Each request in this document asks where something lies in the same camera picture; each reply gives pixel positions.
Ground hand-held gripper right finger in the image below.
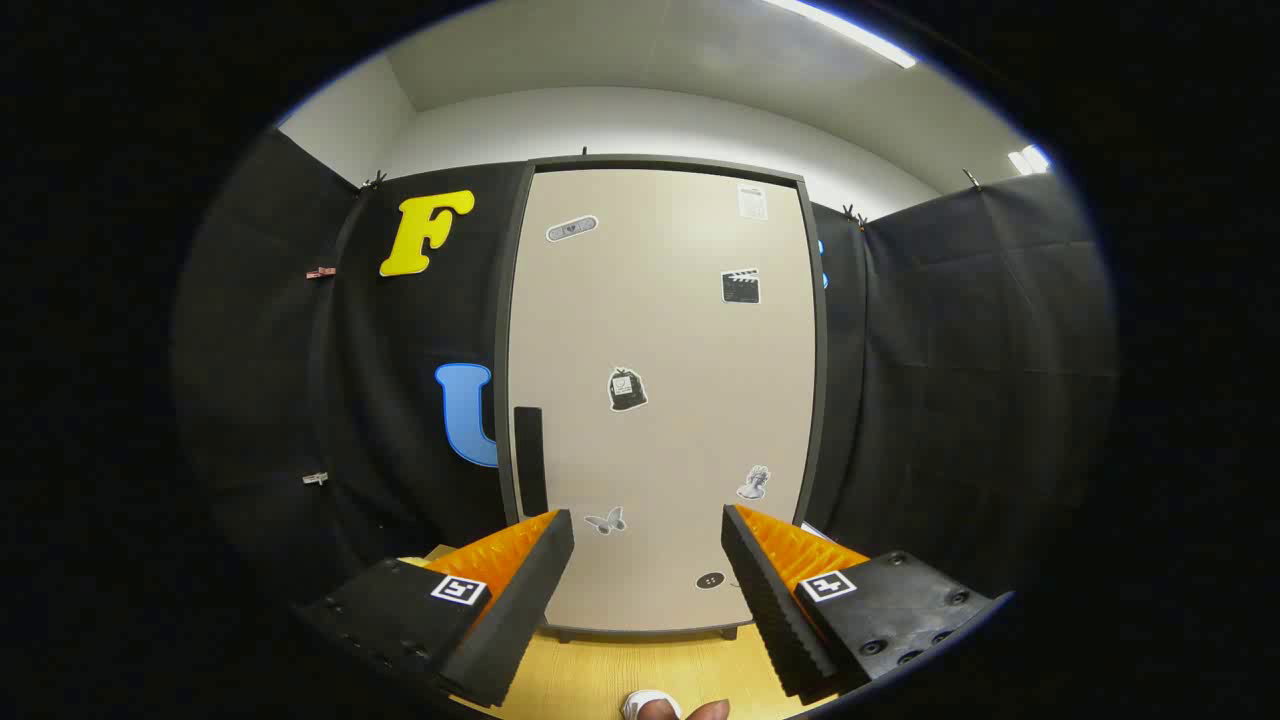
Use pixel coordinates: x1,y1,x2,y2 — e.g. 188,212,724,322
720,504,1001,701

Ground black backdrop cloth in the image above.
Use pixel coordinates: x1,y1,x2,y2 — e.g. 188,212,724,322
170,125,1119,621

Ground black door handle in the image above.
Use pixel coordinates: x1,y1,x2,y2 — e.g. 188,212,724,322
513,406,549,517

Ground grey shoe cabinet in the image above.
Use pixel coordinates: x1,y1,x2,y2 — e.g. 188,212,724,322
495,155,829,643

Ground long ceiling light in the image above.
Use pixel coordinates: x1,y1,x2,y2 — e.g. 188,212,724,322
770,0,916,69

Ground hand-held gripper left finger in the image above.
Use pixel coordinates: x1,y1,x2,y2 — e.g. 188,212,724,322
295,508,576,709

